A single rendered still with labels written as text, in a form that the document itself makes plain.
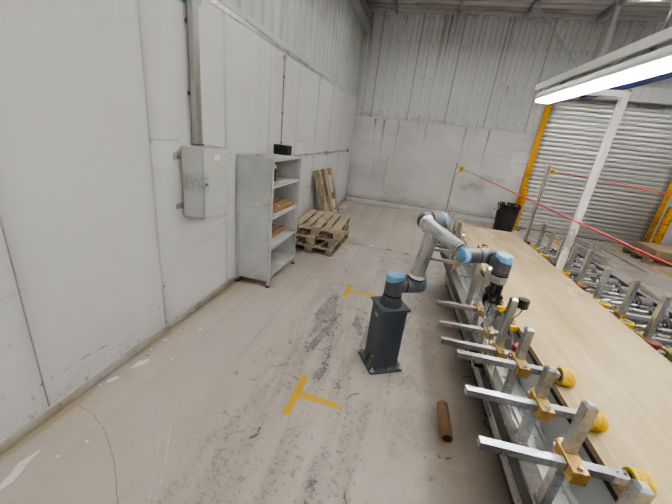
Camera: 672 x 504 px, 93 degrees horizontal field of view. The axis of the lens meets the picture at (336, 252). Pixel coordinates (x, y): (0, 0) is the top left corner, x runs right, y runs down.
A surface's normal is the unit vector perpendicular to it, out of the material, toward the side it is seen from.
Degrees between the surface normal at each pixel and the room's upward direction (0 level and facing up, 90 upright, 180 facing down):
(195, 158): 90
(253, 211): 90
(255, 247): 90
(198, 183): 90
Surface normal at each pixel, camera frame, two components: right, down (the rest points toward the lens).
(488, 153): -0.25, 0.31
